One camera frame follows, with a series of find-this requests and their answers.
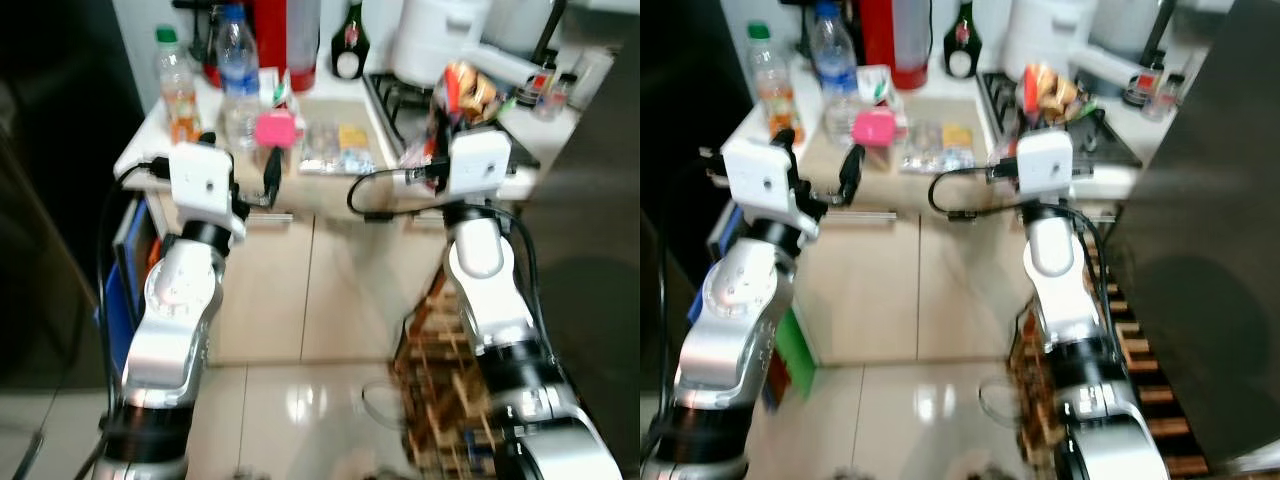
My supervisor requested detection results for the colourful snack bag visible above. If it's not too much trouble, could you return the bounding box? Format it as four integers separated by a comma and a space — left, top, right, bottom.
430, 62, 501, 131
1020, 62, 1088, 128

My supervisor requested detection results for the tall fridge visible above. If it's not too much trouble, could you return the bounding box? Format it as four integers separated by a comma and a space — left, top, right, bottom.
1105, 0, 1280, 471

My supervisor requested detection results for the pink lidded container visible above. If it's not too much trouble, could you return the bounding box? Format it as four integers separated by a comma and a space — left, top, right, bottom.
852, 107, 906, 173
253, 110, 306, 177

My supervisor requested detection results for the green capped orange drink bottle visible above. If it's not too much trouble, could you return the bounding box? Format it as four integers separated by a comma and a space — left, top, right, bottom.
155, 25, 201, 146
748, 22, 797, 141

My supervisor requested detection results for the black gas stove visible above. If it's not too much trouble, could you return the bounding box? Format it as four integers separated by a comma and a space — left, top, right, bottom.
975, 70, 1143, 169
365, 70, 541, 171

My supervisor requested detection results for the blue label water bottle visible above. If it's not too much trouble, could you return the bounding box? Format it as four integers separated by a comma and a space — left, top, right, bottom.
810, 0, 861, 151
215, 3, 264, 151

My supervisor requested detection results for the clear plastic food pack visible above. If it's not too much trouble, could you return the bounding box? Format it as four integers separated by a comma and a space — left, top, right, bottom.
300, 120, 380, 176
903, 120, 977, 173

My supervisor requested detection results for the small green white carton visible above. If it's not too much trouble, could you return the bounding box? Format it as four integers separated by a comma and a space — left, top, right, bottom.
262, 68, 302, 113
858, 65, 907, 111

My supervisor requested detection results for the beige kitchen counter cabinet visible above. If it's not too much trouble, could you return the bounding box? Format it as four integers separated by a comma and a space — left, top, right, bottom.
115, 68, 603, 366
712, 68, 1143, 366

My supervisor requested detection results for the dark bottle with white label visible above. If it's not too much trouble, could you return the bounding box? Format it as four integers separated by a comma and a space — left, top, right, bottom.
332, 0, 372, 81
945, 0, 984, 79

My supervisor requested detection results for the white kitchen appliance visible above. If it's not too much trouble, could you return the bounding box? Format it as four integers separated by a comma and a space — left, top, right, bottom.
392, 0, 493, 89
1003, 0, 1098, 83

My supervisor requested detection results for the dark door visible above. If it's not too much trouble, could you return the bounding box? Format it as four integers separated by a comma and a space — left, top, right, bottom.
0, 0, 147, 391
640, 0, 753, 421

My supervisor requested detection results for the small red label sauce bottle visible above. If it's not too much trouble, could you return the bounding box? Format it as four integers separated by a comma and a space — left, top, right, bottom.
518, 62, 557, 109
1125, 60, 1167, 109

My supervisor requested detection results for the red and clear pitcher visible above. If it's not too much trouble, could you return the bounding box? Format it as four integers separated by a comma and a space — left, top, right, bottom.
250, 0, 321, 93
858, 0, 932, 91

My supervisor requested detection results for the small clear bottle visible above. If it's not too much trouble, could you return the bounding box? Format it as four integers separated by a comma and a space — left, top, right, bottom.
540, 72, 577, 121
1148, 72, 1187, 123

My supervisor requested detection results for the grey metal pot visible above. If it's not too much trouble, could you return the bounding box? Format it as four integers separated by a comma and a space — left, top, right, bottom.
482, 0, 567, 66
1090, 0, 1181, 66

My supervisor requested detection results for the green bag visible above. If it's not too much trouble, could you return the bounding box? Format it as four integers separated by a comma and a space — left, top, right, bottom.
765, 305, 820, 408

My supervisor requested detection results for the wooden slatted rack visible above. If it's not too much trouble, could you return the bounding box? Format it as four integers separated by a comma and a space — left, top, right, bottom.
390, 265, 531, 480
1005, 225, 1216, 480

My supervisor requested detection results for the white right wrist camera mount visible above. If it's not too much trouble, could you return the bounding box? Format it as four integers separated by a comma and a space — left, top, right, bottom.
448, 130, 514, 203
1016, 130, 1076, 206

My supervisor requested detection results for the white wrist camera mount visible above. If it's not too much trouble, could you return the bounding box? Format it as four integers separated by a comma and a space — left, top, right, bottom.
448, 130, 514, 203
1016, 130, 1076, 206
168, 142, 249, 241
720, 137, 813, 241

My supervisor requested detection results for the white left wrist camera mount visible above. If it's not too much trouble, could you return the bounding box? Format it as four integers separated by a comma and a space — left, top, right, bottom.
168, 142, 249, 241
720, 137, 813, 241

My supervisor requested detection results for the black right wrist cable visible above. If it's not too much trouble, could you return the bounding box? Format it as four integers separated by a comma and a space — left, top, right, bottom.
927, 160, 1021, 221
346, 165, 447, 223

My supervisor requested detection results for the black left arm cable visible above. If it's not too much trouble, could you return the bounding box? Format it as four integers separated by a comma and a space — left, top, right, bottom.
650, 150, 726, 480
92, 158, 173, 480

